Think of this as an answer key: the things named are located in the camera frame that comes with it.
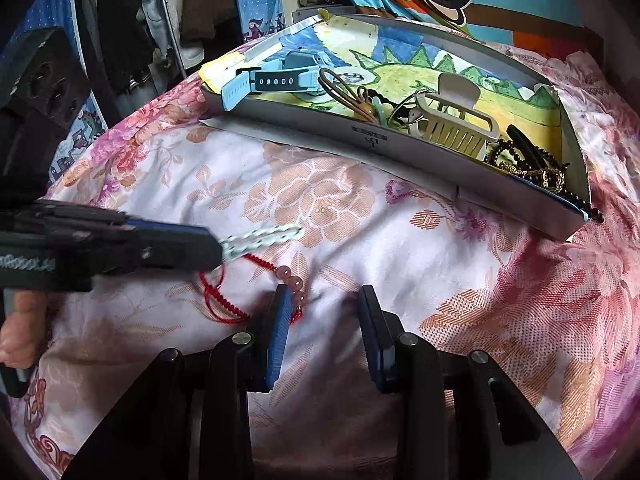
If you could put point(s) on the light blue smart watch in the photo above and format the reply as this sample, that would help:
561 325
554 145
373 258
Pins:
297 72

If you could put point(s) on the hanging clothes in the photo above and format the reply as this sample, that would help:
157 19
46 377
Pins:
135 50

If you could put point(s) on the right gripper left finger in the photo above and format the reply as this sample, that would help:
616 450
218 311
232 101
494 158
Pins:
270 340

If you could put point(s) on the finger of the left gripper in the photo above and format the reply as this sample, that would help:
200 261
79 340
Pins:
143 244

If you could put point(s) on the black hair clip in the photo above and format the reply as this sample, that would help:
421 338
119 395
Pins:
530 152

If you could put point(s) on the grey tray with drawing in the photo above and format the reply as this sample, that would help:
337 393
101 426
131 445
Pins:
379 65

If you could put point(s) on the left hand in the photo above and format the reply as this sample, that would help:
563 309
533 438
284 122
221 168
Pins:
24 331

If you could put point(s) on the floral pink bed quilt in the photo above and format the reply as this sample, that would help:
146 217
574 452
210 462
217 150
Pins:
561 318

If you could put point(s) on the cream claw hair clip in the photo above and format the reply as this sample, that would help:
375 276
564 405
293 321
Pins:
449 118

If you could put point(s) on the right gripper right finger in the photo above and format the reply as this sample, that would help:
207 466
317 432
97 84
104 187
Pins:
379 329

